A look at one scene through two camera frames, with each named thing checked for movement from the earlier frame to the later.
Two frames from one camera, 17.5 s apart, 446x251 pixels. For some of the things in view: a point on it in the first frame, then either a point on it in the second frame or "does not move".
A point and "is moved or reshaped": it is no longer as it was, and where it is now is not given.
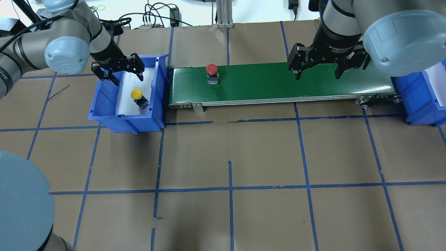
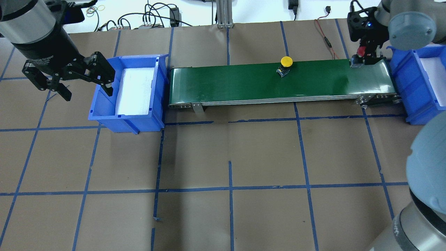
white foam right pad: x=437 y=75 does not move
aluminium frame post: x=224 y=13 does not move
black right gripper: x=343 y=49 → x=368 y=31
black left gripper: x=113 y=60 → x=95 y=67
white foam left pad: x=129 y=82 does not move
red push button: x=213 y=75 is moved or reshaped
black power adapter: x=175 y=17 does not move
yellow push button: x=139 y=99 → x=286 y=62
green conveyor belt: x=196 y=88 does not move
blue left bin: x=103 y=109 does not move
